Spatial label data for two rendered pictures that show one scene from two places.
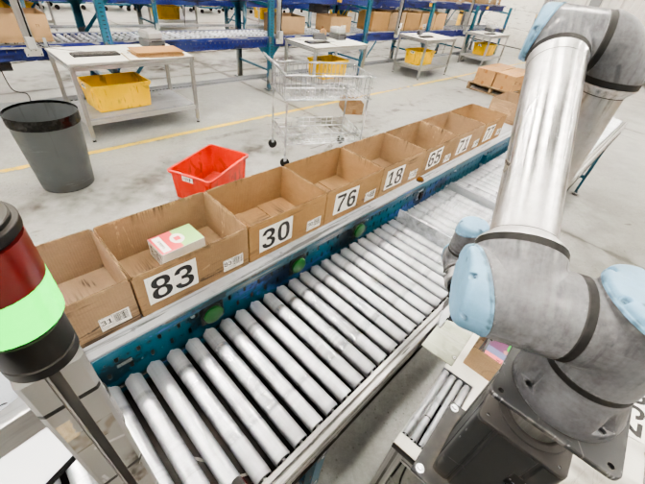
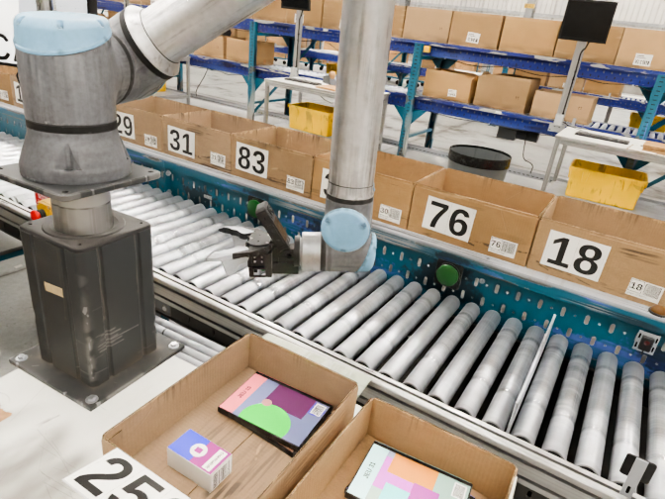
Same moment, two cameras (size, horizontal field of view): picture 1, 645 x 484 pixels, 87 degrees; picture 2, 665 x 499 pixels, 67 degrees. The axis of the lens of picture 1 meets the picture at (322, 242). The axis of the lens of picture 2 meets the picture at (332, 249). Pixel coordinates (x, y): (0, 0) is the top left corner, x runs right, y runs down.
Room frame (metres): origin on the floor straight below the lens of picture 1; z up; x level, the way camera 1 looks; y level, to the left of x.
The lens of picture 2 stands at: (0.71, -1.49, 1.50)
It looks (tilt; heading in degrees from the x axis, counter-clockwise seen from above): 25 degrees down; 79
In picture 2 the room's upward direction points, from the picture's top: 7 degrees clockwise
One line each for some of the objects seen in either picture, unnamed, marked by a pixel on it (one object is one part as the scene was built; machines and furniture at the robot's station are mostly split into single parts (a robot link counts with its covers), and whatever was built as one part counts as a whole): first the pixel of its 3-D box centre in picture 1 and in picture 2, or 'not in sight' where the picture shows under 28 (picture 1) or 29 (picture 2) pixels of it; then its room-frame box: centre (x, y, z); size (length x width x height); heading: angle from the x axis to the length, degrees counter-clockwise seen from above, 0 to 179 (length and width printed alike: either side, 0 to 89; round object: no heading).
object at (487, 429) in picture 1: (499, 443); (94, 292); (0.39, -0.50, 0.91); 0.26 x 0.26 x 0.33; 54
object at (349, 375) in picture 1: (308, 336); (261, 268); (0.75, 0.00, 0.72); 0.52 x 0.05 x 0.05; 50
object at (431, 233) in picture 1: (434, 236); (533, 366); (1.43, -0.56, 0.76); 0.46 x 0.01 x 0.09; 50
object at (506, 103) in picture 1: (513, 108); not in sight; (3.29, -1.53, 0.96); 0.39 x 0.29 x 0.17; 140
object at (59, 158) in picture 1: (56, 148); (471, 189); (2.57, 2.36, 0.32); 0.50 x 0.50 x 0.64
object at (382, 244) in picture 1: (407, 261); (445, 345); (1.25, -0.42, 0.72); 0.52 x 0.05 x 0.05; 50
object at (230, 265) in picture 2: not in sight; (229, 263); (0.67, -0.50, 1.00); 0.09 x 0.03 x 0.06; 29
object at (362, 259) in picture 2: (456, 261); (347, 250); (0.93, -0.47, 1.03); 0.12 x 0.09 x 0.10; 173
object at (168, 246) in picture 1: (178, 246); not in sight; (0.92, 0.52, 0.92); 0.16 x 0.11 x 0.07; 142
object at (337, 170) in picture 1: (332, 182); (481, 213); (1.47, -0.01, 0.97); 0.39 x 0.29 x 0.17; 140
